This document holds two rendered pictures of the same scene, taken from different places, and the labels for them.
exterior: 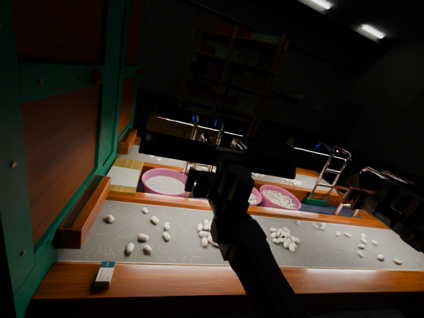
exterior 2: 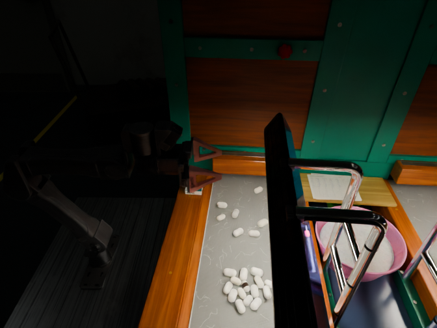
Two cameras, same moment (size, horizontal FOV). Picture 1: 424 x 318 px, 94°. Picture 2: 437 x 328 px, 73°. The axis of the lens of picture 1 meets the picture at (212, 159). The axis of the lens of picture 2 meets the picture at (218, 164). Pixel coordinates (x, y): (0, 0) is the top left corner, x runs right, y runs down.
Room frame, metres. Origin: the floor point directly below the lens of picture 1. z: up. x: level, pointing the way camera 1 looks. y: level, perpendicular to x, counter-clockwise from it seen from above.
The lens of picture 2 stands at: (0.76, -0.52, 1.51)
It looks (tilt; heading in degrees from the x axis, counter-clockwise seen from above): 37 degrees down; 113
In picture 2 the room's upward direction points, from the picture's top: straight up
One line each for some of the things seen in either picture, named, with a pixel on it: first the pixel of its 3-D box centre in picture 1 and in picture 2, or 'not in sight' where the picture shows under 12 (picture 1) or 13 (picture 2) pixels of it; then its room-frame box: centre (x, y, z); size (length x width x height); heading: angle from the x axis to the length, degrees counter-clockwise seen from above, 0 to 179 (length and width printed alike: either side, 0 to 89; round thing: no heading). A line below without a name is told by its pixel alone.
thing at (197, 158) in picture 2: (197, 176); (203, 155); (0.49, 0.02, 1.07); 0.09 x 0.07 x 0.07; 22
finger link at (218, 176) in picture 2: not in sight; (201, 172); (0.51, -0.04, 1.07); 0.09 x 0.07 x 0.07; 22
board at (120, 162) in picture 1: (124, 173); (343, 189); (0.87, 0.41, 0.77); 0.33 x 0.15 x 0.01; 17
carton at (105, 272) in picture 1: (105, 273); (194, 189); (0.36, 0.19, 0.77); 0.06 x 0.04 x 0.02; 17
